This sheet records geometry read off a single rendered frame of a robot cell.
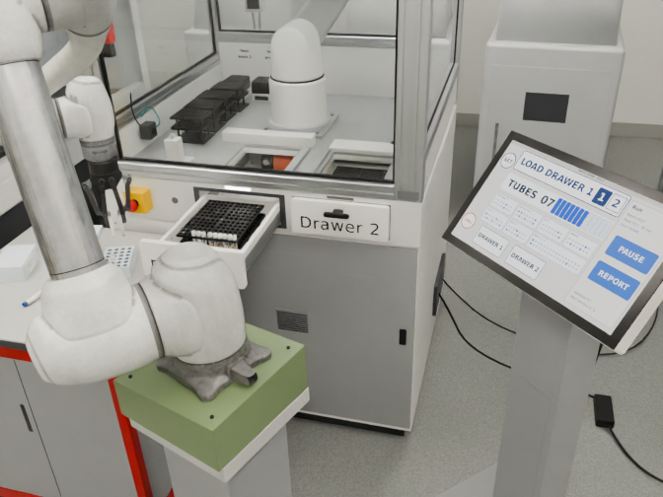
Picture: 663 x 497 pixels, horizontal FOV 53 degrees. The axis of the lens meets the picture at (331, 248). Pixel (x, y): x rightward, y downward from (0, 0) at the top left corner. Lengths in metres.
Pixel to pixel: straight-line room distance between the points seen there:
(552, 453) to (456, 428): 0.70
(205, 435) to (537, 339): 0.83
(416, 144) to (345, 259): 0.43
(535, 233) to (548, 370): 0.36
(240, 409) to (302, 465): 1.07
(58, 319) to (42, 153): 0.29
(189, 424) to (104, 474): 0.77
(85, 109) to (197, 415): 0.83
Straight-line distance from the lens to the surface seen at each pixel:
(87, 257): 1.27
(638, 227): 1.44
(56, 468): 2.18
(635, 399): 2.80
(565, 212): 1.52
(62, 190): 1.26
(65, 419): 1.99
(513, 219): 1.58
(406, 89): 1.76
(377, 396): 2.32
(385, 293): 2.05
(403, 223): 1.91
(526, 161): 1.63
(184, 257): 1.28
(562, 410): 1.79
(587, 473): 2.48
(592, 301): 1.43
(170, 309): 1.27
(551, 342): 1.67
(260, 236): 1.87
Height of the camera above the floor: 1.78
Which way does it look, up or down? 31 degrees down
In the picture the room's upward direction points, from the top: 2 degrees counter-clockwise
